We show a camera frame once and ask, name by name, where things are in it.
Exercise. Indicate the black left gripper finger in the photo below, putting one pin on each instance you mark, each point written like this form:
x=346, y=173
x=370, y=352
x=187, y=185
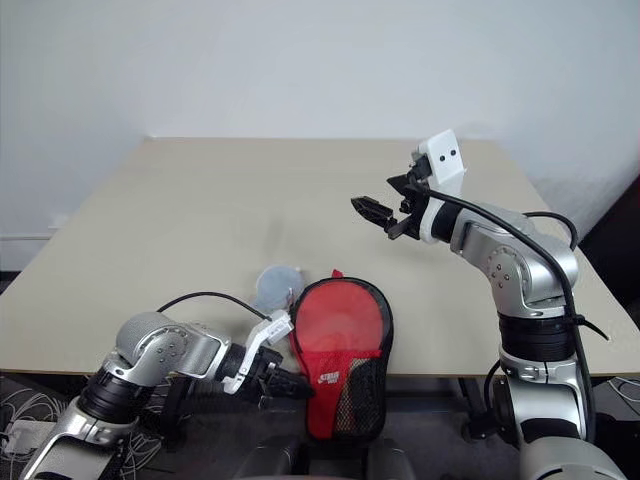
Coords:
x=285, y=396
x=296, y=381

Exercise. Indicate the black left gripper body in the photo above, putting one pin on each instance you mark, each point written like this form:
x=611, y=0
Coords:
x=267, y=367

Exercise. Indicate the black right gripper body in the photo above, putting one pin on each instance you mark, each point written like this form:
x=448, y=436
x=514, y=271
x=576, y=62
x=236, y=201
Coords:
x=414, y=210

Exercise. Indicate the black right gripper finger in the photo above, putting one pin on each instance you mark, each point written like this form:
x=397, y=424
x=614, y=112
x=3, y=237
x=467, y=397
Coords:
x=399, y=182
x=372, y=207

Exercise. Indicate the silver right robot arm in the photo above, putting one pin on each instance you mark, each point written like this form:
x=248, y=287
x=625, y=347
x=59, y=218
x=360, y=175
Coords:
x=525, y=280

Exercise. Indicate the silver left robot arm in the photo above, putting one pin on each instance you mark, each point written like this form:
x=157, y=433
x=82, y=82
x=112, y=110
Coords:
x=165, y=345

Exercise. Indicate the red mesh paddle case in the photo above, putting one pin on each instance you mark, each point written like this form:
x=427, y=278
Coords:
x=340, y=320

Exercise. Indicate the grey table tennis paddle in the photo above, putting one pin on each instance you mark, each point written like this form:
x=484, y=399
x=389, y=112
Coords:
x=275, y=287

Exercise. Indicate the black table leg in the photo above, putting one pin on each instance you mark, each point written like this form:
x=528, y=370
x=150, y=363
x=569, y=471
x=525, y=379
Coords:
x=475, y=405

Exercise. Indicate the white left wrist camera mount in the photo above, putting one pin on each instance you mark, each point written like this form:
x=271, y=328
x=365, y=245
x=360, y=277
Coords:
x=261, y=334

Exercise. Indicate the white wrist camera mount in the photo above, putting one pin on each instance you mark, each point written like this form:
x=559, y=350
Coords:
x=261, y=334
x=445, y=159

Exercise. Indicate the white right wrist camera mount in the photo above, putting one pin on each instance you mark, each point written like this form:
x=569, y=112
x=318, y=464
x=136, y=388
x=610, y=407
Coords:
x=445, y=159

